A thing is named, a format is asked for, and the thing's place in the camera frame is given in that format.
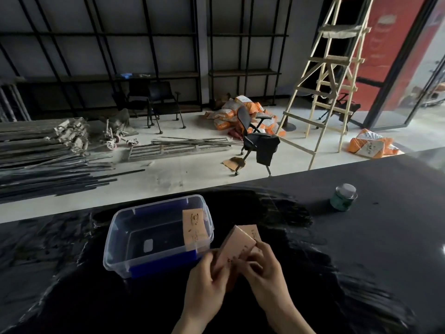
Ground black office swivel chair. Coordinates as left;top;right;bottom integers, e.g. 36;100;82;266
234;106;281;177

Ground black framed glass door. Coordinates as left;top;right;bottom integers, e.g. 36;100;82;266
362;0;445;131

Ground caster wheels assembly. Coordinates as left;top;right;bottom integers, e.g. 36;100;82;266
99;117;140;151

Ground pile of orange white sacks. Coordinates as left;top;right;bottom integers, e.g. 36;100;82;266
204;95;286;138

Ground person's left forearm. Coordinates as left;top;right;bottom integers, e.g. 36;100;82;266
172;311;223;334

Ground orange white sack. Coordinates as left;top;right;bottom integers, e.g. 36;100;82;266
347;128;401;159

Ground person's right forearm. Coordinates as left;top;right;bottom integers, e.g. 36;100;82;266
261;298;316;334

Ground red wall banner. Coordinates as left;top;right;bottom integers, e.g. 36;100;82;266
349;0;429;112

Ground pile of metal bars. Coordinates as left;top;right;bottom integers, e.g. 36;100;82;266
0;117;146;205

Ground person's left hand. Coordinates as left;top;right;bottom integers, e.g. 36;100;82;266
181;252;232;324

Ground brown cardboard scrap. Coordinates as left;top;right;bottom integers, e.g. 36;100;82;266
222;157;246;172

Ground flat metal grate frame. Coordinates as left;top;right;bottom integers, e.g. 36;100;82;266
127;136;242;162

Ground green jar clear lid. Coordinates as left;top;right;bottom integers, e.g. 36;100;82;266
330;183;359;212

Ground black chair behind ladder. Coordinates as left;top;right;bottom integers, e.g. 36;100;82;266
316;93;362;132

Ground narrow black metal shelving rack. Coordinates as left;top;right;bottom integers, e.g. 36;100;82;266
207;0;293;107

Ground small tan cardboard box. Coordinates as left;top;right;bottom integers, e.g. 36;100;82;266
213;225;257;274
182;208;209;251
239;224;263;256

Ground clear plastic bin blue handles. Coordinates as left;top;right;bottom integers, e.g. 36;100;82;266
103;194;215;279

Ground wooden step ladder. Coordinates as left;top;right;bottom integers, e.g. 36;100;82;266
276;0;375;171

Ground black chair on casters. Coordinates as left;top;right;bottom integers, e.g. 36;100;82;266
112;81;187;135

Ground person's right hand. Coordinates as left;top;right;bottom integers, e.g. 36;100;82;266
232;241;297;314

